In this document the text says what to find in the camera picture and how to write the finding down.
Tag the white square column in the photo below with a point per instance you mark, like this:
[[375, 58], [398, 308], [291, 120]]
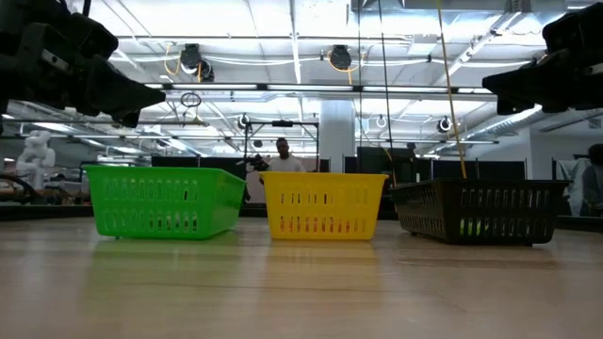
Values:
[[337, 136]]

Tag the green plastic basket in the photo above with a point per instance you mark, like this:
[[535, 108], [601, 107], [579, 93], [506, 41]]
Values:
[[155, 207]]

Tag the black metal stand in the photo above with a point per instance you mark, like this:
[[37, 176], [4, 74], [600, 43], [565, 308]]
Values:
[[282, 123]]

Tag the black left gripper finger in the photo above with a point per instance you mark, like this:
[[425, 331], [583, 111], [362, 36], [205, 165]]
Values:
[[129, 119], [122, 92]]

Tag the black plastic basket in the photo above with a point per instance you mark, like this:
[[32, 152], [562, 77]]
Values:
[[480, 183]]

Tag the long linear light fixture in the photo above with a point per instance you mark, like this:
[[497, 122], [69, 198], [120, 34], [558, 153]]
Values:
[[282, 87]]

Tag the yellow plastic basket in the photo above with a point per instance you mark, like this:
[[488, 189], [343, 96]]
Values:
[[363, 207]]

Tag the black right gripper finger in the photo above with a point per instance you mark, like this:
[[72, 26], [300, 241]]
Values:
[[527, 80], [513, 106]]

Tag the grey plastic cover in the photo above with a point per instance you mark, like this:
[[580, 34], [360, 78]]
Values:
[[572, 183]]

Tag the black partition panel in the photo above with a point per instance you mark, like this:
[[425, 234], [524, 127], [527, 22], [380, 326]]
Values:
[[400, 162]]

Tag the person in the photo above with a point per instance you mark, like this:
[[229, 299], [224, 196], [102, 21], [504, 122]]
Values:
[[594, 183], [285, 162]]

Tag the black handheld device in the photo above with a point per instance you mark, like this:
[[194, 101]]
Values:
[[256, 162]]

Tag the white robot figure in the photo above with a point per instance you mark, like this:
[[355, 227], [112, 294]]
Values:
[[35, 155]]

